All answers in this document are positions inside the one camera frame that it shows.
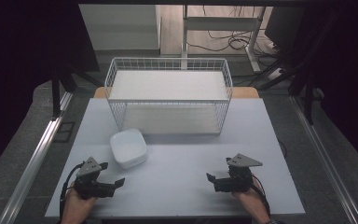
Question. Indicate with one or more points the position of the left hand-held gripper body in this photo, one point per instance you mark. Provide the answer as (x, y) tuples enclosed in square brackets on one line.
[(88, 183)]

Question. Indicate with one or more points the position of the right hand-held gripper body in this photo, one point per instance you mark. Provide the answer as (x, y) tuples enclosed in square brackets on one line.
[(237, 179)]

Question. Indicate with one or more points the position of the white square bowl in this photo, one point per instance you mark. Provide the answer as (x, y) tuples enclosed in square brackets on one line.
[(128, 148)]

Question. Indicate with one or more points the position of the person's right hand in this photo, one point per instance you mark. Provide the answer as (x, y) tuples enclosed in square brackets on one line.
[(245, 196)]

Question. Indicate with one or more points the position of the person's left hand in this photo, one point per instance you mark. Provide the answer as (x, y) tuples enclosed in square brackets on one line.
[(76, 203)]

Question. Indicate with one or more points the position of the wooden table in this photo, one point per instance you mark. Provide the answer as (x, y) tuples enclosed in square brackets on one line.
[(245, 92)]

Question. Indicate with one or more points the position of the black metal stand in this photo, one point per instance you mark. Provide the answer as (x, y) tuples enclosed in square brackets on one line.
[(56, 93), (307, 93)]

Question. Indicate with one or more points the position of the white power strip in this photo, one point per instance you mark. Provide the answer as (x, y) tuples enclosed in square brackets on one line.
[(276, 74)]

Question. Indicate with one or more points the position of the dark curtain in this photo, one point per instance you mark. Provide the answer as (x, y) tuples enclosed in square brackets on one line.
[(28, 62), (348, 77)]

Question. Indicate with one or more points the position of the aluminium rail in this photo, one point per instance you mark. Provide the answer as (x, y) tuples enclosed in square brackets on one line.
[(34, 161), (323, 161)]

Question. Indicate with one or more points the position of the white desk frame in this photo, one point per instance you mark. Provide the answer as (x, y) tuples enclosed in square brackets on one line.
[(220, 23)]

